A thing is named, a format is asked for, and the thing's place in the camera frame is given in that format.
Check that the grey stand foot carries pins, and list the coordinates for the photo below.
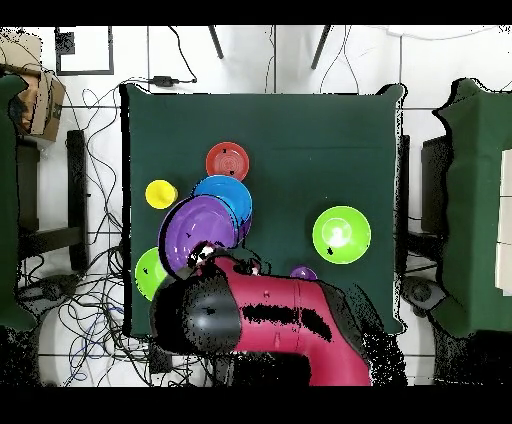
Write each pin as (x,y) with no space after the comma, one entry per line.
(422,294)

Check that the deep blue plastic bowl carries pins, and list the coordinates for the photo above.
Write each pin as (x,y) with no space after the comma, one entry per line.
(208,186)

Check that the dark green tablecloth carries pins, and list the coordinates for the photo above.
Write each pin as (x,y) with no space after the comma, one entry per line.
(180,132)
(472,200)
(8,200)

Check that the black square frame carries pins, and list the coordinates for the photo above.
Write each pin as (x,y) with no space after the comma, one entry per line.
(110,52)

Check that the black stand foot with knob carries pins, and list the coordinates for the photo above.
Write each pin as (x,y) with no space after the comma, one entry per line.
(52,287)

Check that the green plastic bowl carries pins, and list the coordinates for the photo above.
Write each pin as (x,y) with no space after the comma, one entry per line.
(148,276)
(342,236)

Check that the brown cardboard box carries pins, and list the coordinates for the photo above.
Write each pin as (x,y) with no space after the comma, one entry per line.
(44,108)

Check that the orange ribbed plastic bowl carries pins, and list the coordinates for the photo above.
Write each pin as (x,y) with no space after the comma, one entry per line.
(227,160)

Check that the purple plastic cup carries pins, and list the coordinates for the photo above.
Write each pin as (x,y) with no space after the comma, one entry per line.
(302,272)

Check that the shallow ribbed blue bowl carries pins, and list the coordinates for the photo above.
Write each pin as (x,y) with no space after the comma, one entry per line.
(236,204)

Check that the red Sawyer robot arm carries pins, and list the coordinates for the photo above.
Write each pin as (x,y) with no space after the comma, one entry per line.
(280,296)

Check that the purple plastic bowl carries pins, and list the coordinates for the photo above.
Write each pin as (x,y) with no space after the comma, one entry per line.
(244,230)
(196,228)

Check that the black bench frame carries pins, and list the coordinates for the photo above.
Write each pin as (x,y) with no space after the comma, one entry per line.
(78,200)

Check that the yellow plastic cup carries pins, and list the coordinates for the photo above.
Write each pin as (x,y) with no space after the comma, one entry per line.
(160,194)

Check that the white boxes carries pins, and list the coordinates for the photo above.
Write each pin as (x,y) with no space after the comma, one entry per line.
(504,220)

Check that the black power adapter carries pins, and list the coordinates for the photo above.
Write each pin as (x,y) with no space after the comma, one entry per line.
(163,80)

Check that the black tripod leg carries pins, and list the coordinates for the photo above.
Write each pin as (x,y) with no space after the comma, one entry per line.
(216,42)
(320,46)

